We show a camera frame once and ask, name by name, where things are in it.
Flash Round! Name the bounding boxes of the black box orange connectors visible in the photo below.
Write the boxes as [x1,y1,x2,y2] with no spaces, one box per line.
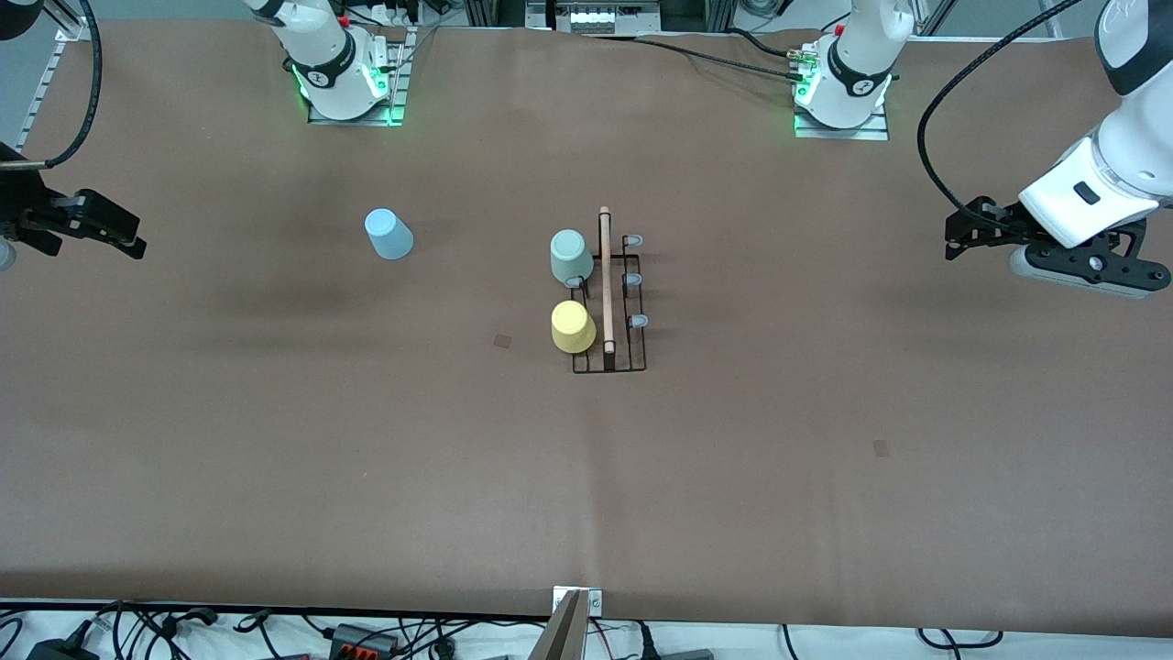
[328,623,400,657]

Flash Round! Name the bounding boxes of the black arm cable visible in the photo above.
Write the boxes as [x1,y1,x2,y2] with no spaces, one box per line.
[917,0,1087,226]
[0,0,104,171]

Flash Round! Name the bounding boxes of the light blue plastic cup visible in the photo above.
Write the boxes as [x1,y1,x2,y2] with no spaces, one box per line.
[364,208,415,261]

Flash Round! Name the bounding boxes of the black wire cup holder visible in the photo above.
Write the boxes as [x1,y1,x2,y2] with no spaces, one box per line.
[571,205,649,375]

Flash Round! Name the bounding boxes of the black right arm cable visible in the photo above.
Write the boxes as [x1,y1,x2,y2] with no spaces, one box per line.
[0,0,104,171]

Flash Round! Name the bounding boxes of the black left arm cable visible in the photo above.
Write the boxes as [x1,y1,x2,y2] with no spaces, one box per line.
[917,0,1087,226]

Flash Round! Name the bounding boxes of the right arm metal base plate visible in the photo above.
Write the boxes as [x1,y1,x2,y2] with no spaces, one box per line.
[307,27,413,127]

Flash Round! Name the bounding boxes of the mint green plastic cup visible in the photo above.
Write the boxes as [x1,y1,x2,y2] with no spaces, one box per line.
[549,229,595,287]

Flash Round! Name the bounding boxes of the black power adapter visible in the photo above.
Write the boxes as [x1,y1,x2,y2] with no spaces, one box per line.
[26,639,100,660]

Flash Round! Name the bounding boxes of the metal bracket plate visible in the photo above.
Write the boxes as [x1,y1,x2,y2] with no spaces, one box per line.
[552,587,604,618]

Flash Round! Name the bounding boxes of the brown table mat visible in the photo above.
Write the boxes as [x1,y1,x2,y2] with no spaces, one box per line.
[0,20,1173,638]

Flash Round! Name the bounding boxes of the yellow plastic cup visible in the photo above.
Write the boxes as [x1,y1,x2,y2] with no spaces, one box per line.
[551,301,597,355]

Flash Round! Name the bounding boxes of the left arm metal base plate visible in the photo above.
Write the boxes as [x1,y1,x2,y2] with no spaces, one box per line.
[794,105,890,141]

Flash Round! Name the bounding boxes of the white terminal block device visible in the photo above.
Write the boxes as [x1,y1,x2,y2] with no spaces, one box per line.
[554,0,663,34]

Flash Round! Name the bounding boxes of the grey mounting beam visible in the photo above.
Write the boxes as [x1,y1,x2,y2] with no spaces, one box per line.
[530,589,592,660]

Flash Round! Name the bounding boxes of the black looped floor cable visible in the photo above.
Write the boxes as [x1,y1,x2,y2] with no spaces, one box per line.
[918,627,1005,652]

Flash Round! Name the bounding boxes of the short black base cable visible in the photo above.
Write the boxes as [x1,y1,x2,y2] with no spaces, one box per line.
[724,26,796,60]

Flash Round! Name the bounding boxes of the long black base cable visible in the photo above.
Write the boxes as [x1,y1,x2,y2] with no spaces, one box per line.
[586,32,812,85]

